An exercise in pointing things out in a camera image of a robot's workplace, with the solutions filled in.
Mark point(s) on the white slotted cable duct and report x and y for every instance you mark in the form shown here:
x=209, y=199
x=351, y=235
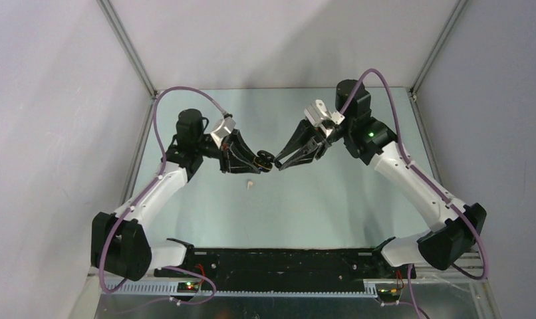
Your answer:
x=168, y=288

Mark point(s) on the left aluminium frame post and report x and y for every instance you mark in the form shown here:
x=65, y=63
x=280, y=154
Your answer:
x=109, y=11

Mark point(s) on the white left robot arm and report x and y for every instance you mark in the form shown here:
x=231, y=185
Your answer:
x=120, y=242

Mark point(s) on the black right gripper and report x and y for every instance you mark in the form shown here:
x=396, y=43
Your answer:
x=304, y=132

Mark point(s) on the aluminium frame post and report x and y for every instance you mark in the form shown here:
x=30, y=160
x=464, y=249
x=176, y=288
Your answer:
x=446, y=31
x=109, y=11

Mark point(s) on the right green circuit board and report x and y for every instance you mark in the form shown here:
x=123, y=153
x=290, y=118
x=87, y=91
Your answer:
x=390, y=292

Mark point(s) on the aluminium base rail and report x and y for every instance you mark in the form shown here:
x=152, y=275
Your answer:
x=469, y=262

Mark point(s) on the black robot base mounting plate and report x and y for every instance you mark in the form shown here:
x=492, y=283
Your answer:
x=337, y=270

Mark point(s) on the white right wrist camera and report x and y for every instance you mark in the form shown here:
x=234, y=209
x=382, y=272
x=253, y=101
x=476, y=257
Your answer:
x=322, y=119

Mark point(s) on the green circuit board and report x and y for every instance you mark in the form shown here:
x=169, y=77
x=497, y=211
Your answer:
x=188, y=287
x=390, y=292

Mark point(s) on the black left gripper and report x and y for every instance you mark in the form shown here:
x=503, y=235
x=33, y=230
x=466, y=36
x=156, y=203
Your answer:
x=231, y=163

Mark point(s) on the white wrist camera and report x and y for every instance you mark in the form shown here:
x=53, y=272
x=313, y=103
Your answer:
x=223, y=128
x=322, y=119

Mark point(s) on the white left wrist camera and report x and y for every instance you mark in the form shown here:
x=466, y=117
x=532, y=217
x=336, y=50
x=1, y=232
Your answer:
x=223, y=128

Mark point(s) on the right aluminium frame post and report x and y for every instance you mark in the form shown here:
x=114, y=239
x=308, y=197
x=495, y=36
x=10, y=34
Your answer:
x=446, y=31

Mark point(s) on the black glossy earbud charging case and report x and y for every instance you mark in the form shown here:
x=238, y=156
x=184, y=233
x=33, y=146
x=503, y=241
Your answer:
x=264, y=161

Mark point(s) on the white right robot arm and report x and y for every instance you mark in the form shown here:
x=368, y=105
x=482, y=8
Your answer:
x=453, y=224

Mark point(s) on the left green circuit board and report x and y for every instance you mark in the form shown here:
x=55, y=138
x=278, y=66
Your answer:
x=188, y=287

